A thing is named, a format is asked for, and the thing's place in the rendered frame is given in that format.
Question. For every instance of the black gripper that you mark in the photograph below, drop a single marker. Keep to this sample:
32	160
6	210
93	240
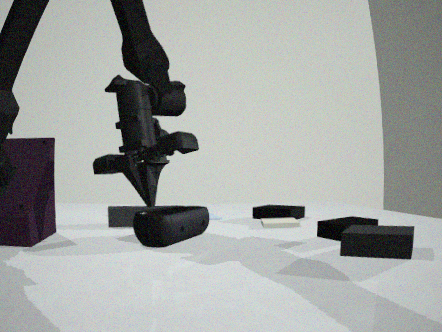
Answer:
138	133

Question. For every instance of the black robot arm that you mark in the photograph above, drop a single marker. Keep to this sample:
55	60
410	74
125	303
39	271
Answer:
143	56

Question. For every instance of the dark grey switch controller unit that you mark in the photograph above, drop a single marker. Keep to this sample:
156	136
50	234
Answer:
166	226

